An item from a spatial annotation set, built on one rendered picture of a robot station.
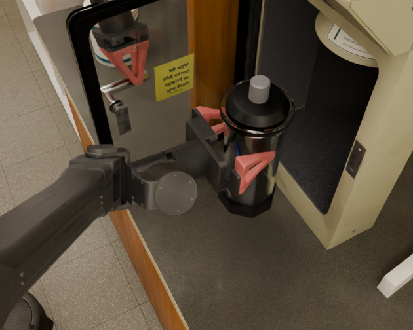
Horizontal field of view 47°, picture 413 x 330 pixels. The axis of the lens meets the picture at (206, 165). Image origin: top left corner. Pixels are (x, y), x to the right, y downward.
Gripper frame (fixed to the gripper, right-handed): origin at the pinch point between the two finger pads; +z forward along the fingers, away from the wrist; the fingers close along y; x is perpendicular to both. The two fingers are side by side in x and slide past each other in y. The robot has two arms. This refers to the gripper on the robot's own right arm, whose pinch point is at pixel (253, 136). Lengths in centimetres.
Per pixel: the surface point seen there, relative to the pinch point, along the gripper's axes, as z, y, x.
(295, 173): 13.2, 1.3, 18.3
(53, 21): -11, 84, 26
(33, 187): -33, 110, 121
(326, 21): 13.4, 4.0, -14.1
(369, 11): 1.2, -12.7, -28.5
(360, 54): 13.8, -3.6, -13.1
